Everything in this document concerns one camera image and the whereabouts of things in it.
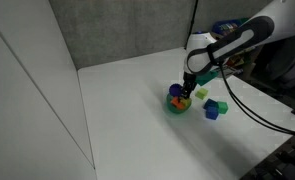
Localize colourful clutter box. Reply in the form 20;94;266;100
211;18;247;38

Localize black cable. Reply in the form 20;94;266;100
218;63;295;137

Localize dark blue block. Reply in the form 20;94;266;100
203;98;218;109

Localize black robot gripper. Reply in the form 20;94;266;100
181;73;197;98

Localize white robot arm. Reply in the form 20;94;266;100
182;0;295;98

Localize lime green block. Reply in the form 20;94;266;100
195;88;208;100

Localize orange toy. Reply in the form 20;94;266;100
171;97;185;110

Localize yellow star toy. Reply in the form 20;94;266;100
180;98;191;107

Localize left blue block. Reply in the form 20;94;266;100
206;107;219;120

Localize green bowl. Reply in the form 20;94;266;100
166;94;192;114

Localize purple ball toy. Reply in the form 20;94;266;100
169;84;183;97

